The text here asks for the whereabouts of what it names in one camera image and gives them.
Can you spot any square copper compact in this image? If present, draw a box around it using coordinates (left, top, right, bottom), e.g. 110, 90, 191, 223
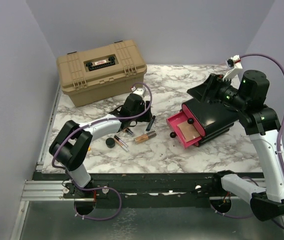
177, 121, 201, 142

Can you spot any pink top drawer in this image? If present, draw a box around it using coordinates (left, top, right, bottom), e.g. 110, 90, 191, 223
182, 103, 205, 136

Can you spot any aluminium extrusion frame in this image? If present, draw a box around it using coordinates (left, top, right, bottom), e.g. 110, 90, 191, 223
10, 87, 107, 240

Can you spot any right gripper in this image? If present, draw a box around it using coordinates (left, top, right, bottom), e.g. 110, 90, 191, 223
188, 72, 249, 111

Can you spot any black mascara stick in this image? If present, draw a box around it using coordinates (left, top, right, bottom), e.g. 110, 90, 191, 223
146, 115, 156, 132

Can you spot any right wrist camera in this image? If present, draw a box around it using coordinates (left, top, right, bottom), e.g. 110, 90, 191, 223
223, 55, 243, 81

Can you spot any pink drawer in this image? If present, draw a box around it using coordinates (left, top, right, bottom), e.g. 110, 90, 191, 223
166, 111, 203, 149
182, 103, 205, 136

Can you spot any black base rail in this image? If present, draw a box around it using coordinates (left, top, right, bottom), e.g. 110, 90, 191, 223
31, 171, 266, 210

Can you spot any black makeup drawer organizer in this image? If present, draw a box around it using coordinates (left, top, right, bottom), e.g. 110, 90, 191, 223
184, 99, 238, 147

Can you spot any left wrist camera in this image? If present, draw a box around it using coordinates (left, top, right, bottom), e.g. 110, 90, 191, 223
131, 86, 146, 97

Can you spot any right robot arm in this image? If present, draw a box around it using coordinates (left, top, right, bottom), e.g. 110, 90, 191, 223
187, 70, 284, 221

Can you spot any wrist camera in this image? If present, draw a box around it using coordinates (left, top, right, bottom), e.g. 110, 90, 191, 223
131, 86, 146, 97
223, 55, 243, 81

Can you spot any tan plastic toolbox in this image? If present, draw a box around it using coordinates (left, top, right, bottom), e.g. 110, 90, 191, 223
56, 40, 147, 107

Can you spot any beige concealer tube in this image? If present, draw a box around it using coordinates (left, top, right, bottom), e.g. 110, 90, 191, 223
134, 130, 157, 144

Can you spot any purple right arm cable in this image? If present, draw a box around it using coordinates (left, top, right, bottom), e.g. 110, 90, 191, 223
210, 53, 284, 233

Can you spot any small black round jar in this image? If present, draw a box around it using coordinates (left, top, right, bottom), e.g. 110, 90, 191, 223
105, 137, 116, 149

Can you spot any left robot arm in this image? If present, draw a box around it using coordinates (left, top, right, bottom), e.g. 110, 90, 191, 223
49, 93, 152, 198

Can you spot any slim concealer tube white cap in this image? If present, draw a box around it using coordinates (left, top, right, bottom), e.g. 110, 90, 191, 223
114, 135, 129, 152

